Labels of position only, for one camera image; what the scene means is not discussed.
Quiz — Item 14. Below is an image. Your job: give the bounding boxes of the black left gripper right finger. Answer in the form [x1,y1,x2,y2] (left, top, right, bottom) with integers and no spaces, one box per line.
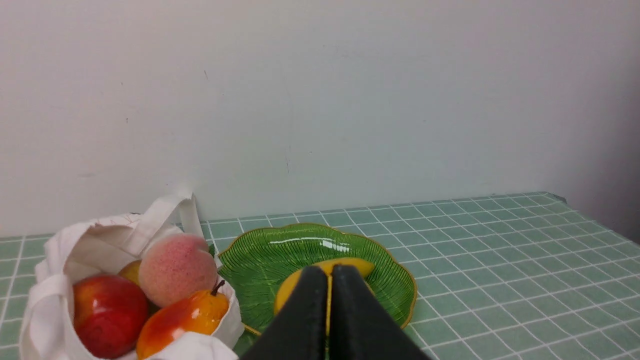
[330,265,430,360]

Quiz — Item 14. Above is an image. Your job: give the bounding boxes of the white cloth tote bag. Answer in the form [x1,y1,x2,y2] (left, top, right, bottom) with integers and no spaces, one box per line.
[19,192,245,360]

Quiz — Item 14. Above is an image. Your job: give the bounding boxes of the yellow lemon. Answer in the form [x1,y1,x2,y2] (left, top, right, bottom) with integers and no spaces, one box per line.
[273,269,303,316]

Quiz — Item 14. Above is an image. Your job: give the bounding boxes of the orange red pear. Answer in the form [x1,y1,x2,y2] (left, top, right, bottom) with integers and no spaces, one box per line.
[135,280,230,360]

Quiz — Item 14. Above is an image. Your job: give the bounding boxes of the green glass leaf plate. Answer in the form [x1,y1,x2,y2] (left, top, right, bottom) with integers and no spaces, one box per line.
[218,223,418,337]

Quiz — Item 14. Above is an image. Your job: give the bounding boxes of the pink peach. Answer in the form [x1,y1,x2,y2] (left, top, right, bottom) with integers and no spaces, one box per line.
[138,234,218,308]

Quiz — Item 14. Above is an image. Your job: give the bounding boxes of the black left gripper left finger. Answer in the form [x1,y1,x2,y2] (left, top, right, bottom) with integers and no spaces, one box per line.
[241,266,329,360]

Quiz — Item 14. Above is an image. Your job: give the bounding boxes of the brown yellow kiwi fruit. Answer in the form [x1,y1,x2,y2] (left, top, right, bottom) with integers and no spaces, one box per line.
[118,259,142,287]

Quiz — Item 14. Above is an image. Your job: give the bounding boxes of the red apple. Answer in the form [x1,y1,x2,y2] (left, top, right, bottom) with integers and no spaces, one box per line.
[72,274,149,359]

